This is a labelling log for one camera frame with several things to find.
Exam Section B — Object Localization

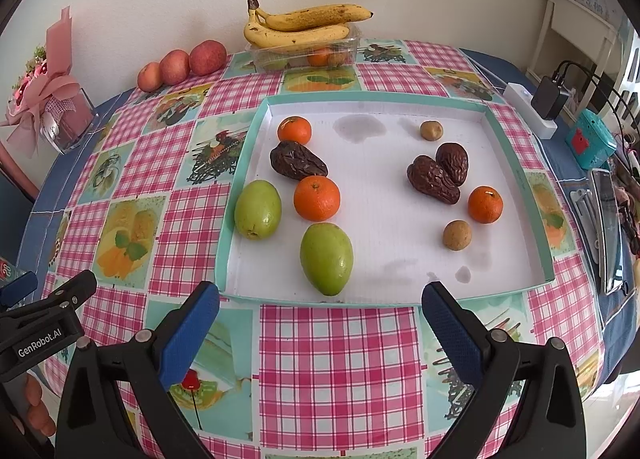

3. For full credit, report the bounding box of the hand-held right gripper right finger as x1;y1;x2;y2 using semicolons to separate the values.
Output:
421;281;587;459

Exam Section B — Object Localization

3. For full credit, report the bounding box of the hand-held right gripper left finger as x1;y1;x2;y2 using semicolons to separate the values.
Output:
55;280;221;459

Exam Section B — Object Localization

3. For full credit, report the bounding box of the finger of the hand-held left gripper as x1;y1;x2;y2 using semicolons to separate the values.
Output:
0;269;98;327
0;270;39;307

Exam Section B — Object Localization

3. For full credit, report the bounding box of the white tray with teal rim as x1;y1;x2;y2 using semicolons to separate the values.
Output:
214;92;556;309

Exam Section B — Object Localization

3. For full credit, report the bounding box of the orange tangerine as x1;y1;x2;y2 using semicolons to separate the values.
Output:
293;175;341;222
468;186;504;224
277;116;313;145

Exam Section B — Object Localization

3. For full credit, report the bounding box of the green jujube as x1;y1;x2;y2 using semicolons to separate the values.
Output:
234;180;282;241
300;222;355;297

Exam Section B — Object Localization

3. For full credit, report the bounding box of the brown wrinkled date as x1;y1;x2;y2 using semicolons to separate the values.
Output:
406;155;461;206
270;141;329;178
435;142;470;186

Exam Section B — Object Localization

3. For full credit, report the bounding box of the person's left hand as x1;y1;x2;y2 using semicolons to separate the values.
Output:
20;374;57;440

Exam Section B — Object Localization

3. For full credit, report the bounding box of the pink checkered tablecloth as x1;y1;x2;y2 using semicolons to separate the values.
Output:
37;39;608;459

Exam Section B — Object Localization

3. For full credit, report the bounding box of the square glass vase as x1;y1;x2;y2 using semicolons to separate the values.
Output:
42;87;97;156

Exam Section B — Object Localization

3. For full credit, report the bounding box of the silver phone stand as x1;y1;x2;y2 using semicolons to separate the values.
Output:
570;189;601;265

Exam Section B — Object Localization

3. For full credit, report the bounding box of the pink wrapped flower bouquet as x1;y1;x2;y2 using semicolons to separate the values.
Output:
0;6;83;160

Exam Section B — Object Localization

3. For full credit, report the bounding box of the red apple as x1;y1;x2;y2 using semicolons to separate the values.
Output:
189;39;228;76
137;62;163;92
159;49;191;86

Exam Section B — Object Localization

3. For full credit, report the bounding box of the teal toy box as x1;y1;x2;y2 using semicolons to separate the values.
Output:
565;109;617;170

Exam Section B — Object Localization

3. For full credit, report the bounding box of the white power strip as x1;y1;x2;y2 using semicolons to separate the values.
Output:
504;82;559;140

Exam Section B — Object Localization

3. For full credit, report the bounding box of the black charger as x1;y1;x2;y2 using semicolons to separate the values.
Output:
530;77;571;121

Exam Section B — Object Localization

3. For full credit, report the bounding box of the clear plastic container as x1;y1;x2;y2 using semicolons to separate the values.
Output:
247;24;362;72

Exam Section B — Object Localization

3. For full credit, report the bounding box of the yellow banana bunch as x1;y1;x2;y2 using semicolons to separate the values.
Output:
243;0;374;56

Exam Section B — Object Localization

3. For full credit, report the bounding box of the white power cable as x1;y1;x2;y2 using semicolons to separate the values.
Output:
465;51;508;90

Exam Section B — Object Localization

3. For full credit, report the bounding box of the black cable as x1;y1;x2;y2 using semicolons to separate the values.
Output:
552;60;640;130
557;63;640;137

